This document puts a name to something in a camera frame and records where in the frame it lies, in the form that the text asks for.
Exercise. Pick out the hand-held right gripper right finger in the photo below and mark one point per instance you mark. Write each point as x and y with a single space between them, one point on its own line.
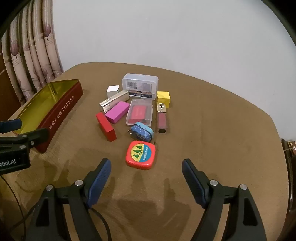
194 180

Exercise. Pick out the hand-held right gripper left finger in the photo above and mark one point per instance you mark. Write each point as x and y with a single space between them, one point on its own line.
99 183

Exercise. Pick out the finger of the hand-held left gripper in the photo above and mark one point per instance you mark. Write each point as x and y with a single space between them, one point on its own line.
10 125
34 136

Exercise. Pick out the red tin box gold inside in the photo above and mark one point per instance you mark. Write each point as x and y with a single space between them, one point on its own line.
64 109

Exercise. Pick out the red tape measure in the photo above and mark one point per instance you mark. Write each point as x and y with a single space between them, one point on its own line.
140 155

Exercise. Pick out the red block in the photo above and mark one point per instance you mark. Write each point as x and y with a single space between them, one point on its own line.
106 126

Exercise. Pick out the blue polka dot case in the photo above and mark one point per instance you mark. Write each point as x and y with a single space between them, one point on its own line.
141 131

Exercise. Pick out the lip gloss tube gold cap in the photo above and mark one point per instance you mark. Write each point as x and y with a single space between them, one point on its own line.
161 121

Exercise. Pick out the pink block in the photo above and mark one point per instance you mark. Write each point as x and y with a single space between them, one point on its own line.
116 112

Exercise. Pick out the small clear case red card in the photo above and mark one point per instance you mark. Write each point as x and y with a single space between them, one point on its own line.
138 113

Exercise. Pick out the white cube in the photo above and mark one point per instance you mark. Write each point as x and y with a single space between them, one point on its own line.
112 90

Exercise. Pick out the brown wooden door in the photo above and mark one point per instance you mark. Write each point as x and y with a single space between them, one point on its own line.
7 97

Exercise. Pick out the beige patterned curtain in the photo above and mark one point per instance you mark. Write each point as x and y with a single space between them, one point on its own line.
34 46

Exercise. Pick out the yellow cube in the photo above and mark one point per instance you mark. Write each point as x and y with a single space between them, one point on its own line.
163 97

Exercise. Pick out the dark wooden furniture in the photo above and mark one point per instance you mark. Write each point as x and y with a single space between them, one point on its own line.
290 162

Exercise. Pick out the large clear plastic box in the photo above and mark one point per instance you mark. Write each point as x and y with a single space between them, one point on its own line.
140 84

